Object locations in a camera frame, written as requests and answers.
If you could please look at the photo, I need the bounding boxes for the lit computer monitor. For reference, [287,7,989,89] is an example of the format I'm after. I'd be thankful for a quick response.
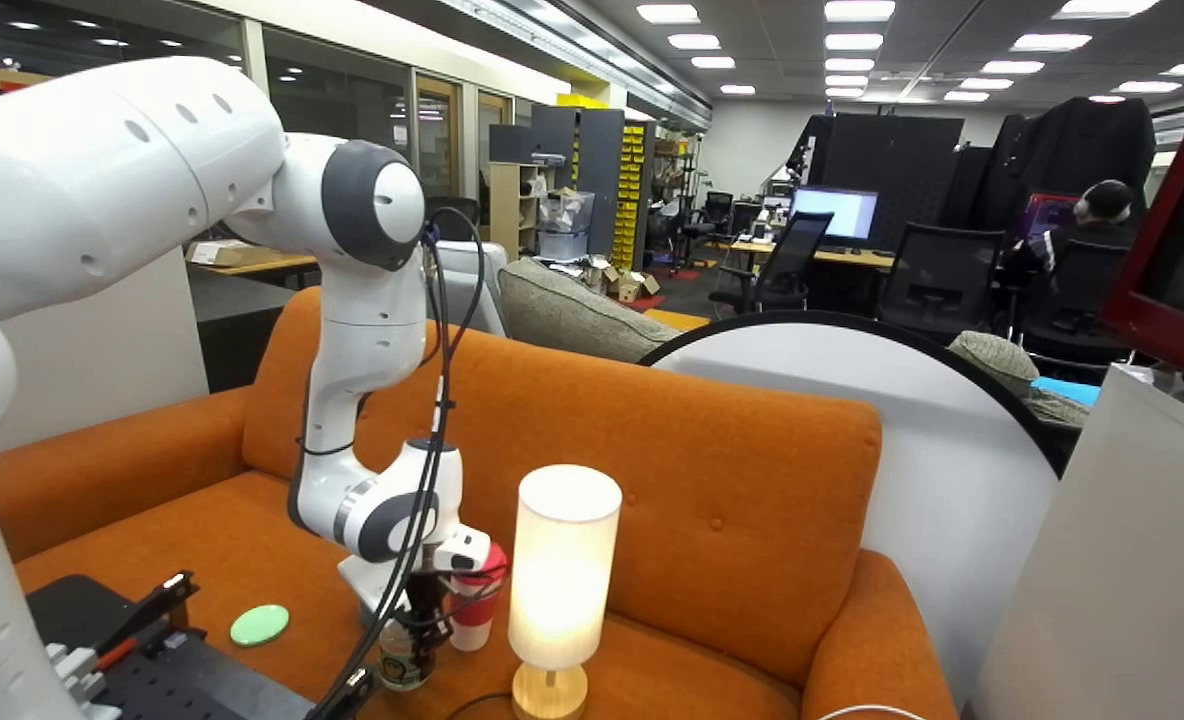
[787,183,885,249]

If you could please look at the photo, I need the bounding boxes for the yellow shelf unit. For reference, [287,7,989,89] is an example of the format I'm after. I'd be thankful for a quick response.
[608,117,655,276]

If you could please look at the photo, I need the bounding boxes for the mint green round lid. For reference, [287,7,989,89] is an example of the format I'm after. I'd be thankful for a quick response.
[229,600,291,651]

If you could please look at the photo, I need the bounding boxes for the orange fabric sofa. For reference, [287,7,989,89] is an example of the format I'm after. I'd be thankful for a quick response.
[0,287,964,720]

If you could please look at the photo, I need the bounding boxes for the beige cushion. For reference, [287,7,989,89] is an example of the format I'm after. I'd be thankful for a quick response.
[943,327,1046,392]

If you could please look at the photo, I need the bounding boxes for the white lamp with wooden base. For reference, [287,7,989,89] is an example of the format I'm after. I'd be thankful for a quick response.
[506,458,627,720]

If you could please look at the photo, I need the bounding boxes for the teal cloth item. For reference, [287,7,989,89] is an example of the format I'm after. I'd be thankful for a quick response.
[1028,371,1104,416]

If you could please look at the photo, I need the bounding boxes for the white box panel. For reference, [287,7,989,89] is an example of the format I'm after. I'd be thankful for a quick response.
[972,365,1184,720]

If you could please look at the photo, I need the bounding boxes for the hanging black coats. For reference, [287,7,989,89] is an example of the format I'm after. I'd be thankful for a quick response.
[983,90,1159,238]

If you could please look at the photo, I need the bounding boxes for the thin white cable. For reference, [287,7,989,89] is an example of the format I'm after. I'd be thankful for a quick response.
[815,698,934,720]

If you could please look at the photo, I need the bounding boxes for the grey cushioned couch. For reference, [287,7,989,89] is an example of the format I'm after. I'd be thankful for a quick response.
[498,256,684,369]

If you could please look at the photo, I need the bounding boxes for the white partition panel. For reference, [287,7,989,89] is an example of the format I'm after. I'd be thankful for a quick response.
[0,242,217,453]

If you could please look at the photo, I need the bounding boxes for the wooden office desk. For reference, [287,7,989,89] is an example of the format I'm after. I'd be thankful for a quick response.
[723,235,896,276]

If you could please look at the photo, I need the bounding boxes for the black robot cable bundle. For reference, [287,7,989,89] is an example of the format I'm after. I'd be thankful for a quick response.
[308,221,491,720]

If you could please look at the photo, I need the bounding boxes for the large black display board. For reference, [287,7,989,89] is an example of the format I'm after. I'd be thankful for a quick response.
[803,112,969,250]

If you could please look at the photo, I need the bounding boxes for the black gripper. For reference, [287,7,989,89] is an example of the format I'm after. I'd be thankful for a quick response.
[382,569,463,686]

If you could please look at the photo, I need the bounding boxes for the dark storage cabinet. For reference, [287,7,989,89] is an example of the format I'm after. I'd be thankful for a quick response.
[527,104,627,264]

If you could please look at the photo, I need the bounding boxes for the white connector block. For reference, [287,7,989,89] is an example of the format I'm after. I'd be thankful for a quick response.
[44,640,123,720]

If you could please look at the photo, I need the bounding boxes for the black office chair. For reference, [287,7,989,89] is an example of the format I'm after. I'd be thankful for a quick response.
[743,210,835,319]
[871,221,1010,336]
[1018,235,1135,371]

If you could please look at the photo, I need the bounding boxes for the round white panel black rim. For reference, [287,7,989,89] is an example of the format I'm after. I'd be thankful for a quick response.
[635,317,1069,713]

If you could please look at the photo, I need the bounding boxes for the thin black lamp cable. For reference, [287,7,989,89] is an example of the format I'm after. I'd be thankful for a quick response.
[444,686,523,720]

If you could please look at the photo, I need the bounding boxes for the light grey armchair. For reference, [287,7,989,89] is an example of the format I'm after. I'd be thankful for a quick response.
[426,235,513,336]

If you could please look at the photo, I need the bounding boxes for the striped cup with reddish lid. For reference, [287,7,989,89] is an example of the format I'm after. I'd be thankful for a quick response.
[444,536,513,654]

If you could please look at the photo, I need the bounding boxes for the black marker pen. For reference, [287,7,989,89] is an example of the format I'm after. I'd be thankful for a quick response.
[97,569,199,654]

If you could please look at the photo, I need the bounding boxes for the red pen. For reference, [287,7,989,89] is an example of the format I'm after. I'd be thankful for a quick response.
[87,620,178,675]

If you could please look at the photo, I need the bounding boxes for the seated person in dark clothes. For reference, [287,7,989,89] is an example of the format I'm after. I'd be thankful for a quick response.
[1013,176,1139,291]

